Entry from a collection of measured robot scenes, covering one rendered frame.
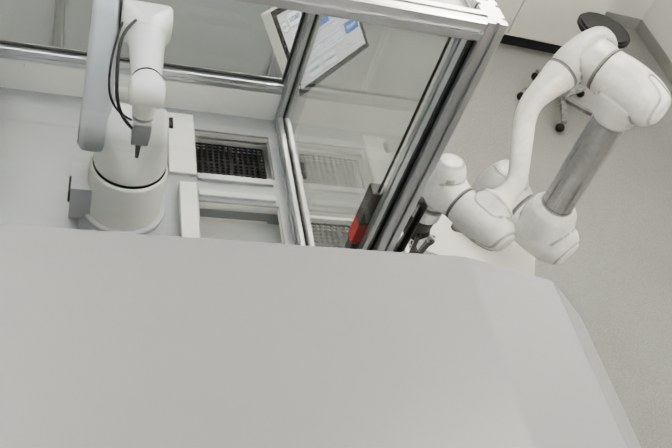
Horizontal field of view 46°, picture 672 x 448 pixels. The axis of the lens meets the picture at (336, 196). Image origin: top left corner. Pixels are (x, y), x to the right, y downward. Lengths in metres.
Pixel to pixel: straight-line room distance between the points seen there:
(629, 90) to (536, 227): 0.58
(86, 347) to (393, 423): 0.37
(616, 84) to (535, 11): 3.43
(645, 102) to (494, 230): 0.53
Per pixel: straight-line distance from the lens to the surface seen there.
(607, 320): 4.11
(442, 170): 2.05
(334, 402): 0.97
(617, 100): 2.24
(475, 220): 2.03
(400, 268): 1.14
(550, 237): 2.56
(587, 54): 2.27
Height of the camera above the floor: 2.57
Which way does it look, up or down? 41 degrees down
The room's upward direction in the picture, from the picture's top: 22 degrees clockwise
